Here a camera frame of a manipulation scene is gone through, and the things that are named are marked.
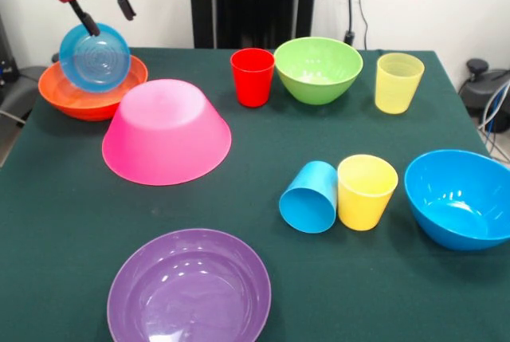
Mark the small dark blue bowl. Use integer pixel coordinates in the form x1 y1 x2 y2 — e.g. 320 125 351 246
59 22 132 93

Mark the orange plastic bowl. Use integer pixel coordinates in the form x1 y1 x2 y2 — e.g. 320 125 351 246
37 54 149 122

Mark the pink plastic bowl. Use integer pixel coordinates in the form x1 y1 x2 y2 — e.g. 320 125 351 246
101 78 233 187

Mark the blue plastic cup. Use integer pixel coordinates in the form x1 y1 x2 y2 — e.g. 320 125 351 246
278 160 339 234

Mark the black floor device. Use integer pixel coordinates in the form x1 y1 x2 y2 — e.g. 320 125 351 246
457 58 510 134
0 13 65 124

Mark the red plastic cup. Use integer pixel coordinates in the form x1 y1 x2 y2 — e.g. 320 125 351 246
229 47 277 108

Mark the dark green table cloth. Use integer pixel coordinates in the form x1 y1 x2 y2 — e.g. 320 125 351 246
0 47 510 342

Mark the green plastic bowl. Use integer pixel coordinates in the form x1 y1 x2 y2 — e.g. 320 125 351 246
273 36 364 106

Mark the purple plastic bowl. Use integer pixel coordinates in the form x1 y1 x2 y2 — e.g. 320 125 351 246
106 228 273 342

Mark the translucent yellow-green plastic cup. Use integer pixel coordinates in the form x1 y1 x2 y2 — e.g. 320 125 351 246
374 52 426 115

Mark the yellow plastic cup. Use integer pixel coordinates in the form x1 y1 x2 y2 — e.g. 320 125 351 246
336 153 399 232

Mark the large light blue bowl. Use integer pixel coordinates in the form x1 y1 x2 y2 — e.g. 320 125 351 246
403 148 510 252

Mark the bundle of blue white cables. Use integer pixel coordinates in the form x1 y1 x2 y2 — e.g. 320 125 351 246
477 78 510 162

